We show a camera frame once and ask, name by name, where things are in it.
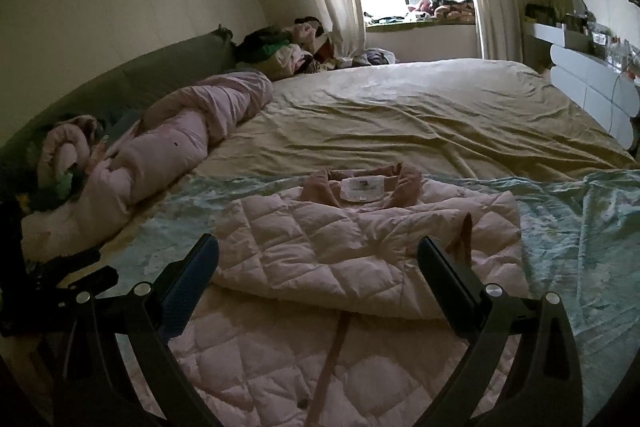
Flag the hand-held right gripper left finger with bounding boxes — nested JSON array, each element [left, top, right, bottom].
[[52, 234, 221, 427]]

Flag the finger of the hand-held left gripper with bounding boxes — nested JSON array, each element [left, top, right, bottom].
[[55, 267, 119, 303], [35, 249, 103, 280]]

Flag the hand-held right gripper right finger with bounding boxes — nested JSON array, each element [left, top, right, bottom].
[[415, 235, 585, 427]]

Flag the pink quilted jacket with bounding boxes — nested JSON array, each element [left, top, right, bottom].
[[127, 162, 531, 427]]

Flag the dark clothes on floor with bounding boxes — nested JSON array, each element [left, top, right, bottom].
[[350, 48, 396, 68]]

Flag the pile of mixed clothes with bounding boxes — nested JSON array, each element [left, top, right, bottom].
[[235, 18, 346, 78]]

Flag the floral rolled blanket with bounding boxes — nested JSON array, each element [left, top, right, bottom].
[[37, 116, 108, 202]]

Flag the pink rolled duvet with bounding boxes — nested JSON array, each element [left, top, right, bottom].
[[20, 71, 275, 265]]

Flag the beige bed sheet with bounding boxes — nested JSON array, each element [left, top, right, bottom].
[[192, 57, 640, 188]]

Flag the green padded headboard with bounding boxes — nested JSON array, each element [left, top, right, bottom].
[[0, 26, 236, 158]]

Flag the white scalloped vanity table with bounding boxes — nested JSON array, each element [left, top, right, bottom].
[[522, 19, 640, 150]]

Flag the heap of stuffed toys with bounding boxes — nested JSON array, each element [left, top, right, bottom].
[[407, 0, 476, 22]]

